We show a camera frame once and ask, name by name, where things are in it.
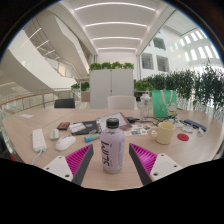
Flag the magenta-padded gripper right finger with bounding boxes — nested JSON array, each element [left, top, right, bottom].
[[128, 143, 184, 186]]

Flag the green plants atop cabinet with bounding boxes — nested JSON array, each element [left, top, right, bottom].
[[88, 61, 135, 72]]

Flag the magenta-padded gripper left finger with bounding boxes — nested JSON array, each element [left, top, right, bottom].
[[43, 143, 95, 187]]

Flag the lilac drink bottle black cap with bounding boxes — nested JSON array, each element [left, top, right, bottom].
[[99, 117, 126, 175]]

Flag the white chair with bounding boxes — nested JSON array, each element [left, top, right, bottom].
[[106, 95, 137, 110]]

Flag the white computer mouse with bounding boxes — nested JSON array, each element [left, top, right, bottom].
[[55, 134, 77, 152]]

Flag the row of green hedge plants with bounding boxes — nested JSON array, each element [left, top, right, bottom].
[[146, 64, 224, 113]]

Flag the open book with dark cover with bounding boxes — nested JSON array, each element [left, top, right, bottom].
[[74, 112, 129, 135]]

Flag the white power strip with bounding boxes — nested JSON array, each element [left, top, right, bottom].
[[31, 128, 48, 153]]

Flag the pale yellow mug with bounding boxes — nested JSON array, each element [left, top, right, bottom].
[[147, 121, 176, 146]]

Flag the glass railing with wooden handrail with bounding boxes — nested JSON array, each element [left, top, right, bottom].
[[0, 89, 79, 114]]

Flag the black charger block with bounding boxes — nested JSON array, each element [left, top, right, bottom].
[[125, 116, 141, 124]]

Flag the small blue packet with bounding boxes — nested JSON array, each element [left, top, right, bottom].
[[83, 133, 101, 143]]

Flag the black chair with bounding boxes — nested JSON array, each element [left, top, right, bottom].
[[53, 97, 76, 109]]

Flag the flat round red coaster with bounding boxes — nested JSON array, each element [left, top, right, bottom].
[[176, 132, 190, 142]]

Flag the colourful sticker sheet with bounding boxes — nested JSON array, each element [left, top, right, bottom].
[[124, 123, 152, 137]]

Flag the white cabinet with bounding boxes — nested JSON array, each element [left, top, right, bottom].
[[89, 68, 135, 109]]

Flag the planter box with green plants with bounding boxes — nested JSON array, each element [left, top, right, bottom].
[[134, 79, 154, 101]]

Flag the green tote bag cat print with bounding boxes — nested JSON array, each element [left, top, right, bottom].
[[151, 89, 178, 119]]

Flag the clear plastic shaker bottle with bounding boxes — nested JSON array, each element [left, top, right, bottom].
[[139, 92, 154, 118]]

